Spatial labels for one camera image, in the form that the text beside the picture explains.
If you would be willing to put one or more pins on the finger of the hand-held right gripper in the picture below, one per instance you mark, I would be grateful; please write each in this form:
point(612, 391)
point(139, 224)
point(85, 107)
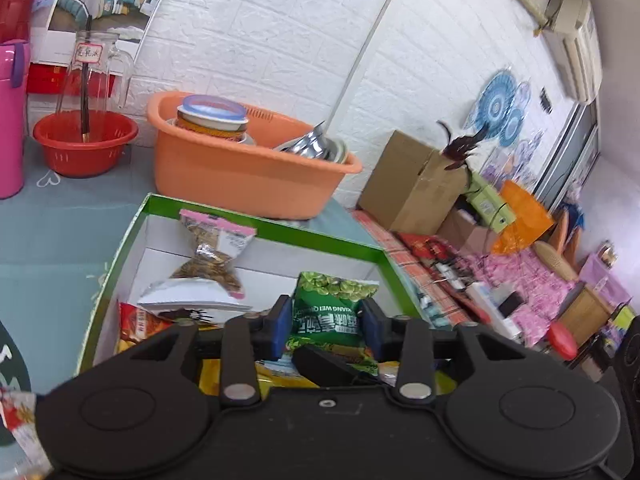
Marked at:
point(330, 367)

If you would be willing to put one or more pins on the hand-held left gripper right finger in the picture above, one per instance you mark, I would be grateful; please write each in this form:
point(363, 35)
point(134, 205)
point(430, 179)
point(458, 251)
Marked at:
point(372, 330)

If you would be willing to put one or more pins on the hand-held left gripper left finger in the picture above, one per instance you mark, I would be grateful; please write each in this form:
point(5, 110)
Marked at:
point(281, 330)

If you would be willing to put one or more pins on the green snack packet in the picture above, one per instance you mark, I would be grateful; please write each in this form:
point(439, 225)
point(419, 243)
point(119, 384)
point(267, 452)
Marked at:
point(327, 310)

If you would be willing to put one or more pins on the green rimmed cardboard box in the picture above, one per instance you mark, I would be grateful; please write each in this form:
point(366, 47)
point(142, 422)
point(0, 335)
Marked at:
point(280, 255)

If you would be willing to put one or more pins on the yellow snack packet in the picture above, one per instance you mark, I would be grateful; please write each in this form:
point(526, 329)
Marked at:
point(280, 380)

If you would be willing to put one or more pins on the plaid cloth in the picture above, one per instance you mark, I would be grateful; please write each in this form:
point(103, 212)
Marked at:
point(420, 285)

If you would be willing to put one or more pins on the red oval object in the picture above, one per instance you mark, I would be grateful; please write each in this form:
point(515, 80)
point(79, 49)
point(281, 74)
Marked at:
point(562, 340)

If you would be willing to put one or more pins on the wooden box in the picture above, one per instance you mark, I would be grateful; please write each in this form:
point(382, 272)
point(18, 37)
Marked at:
point(585, 310)

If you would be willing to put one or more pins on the white snack packet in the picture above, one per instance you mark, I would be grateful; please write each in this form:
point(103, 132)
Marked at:
point(195, 295)

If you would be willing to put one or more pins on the red envelope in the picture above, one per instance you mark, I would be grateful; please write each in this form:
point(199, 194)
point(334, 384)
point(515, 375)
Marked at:
point(430, 250)

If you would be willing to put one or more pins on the brown snack packet pink top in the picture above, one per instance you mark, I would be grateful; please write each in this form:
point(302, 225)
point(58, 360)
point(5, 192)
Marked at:
point(215, 255)

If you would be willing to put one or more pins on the white box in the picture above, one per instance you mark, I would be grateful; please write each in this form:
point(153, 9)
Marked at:
point(487, 305)

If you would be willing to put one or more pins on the pink patterned cloth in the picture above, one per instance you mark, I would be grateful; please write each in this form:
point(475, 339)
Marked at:
point(540, 290)

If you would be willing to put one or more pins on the wooden roller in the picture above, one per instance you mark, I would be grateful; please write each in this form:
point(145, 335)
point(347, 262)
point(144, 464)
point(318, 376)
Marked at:
point(552, 260)

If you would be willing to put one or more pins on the small cardboard box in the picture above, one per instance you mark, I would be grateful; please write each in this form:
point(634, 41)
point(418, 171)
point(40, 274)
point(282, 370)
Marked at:
point(467, 232)

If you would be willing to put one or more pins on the small black box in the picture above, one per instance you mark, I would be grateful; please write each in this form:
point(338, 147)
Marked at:
point(511, 302)

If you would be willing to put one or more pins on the orange red snack packet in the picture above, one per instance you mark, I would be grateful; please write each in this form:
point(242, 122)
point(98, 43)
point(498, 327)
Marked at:
point(142, 325)

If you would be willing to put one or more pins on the brown cardboard box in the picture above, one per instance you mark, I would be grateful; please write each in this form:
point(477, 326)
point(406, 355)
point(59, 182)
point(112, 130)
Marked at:
point(405, 185)

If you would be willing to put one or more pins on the orange plastic basin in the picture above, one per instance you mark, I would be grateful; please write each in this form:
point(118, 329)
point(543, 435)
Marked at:
point(240, 180)

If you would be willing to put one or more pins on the light green box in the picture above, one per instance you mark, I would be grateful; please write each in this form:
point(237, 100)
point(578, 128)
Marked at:
point(490, 202)

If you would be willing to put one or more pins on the steel bowl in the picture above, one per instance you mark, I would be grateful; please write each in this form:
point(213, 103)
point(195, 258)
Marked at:
point(310, 145)

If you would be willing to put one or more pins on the orange bag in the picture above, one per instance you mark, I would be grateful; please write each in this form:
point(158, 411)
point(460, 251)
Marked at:
point(522, 215)

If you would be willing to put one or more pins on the purple leaf plant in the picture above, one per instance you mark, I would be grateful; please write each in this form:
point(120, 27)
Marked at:
point(460, 150)

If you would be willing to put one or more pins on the blue lidded food container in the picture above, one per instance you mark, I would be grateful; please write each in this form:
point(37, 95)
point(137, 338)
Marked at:
point(212, 115)

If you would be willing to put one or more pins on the red plastic basin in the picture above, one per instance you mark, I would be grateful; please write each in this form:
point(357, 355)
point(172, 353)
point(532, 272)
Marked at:
point(85, 152)

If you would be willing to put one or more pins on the dark green round mat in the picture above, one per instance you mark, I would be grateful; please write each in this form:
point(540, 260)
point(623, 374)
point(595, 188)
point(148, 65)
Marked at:
point(12, 375)

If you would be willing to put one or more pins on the floral snack packet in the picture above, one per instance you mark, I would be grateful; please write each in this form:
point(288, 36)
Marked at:
point(25, 430)

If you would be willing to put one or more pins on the glass pitcher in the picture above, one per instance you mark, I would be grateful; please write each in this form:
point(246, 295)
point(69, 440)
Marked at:
point(100, 80)

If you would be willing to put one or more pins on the dark stirrer stick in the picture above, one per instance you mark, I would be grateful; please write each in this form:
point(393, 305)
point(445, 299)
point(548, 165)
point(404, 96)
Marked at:
point(86, 85)

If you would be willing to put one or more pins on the white air conditioner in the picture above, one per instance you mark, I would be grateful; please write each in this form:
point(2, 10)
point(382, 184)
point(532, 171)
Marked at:
point(575, 45)

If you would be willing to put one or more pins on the pink bottle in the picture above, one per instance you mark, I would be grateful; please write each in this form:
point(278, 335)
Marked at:
point(10, 125)

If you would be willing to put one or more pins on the bedding photo poster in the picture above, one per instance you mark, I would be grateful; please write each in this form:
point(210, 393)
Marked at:
point(105, 0)

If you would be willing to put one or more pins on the red thermos flask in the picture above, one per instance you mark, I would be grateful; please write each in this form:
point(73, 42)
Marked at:
point(17, 10)

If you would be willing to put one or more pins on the grey door frame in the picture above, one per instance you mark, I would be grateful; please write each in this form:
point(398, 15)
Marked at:
point(575, 150)

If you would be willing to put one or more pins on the blue fan wall decoration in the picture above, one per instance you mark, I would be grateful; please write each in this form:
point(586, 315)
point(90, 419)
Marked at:
point(497, 110)

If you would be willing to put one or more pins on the white wall conduit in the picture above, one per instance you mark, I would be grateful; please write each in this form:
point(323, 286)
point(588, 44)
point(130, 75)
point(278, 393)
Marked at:
point(370, 40)

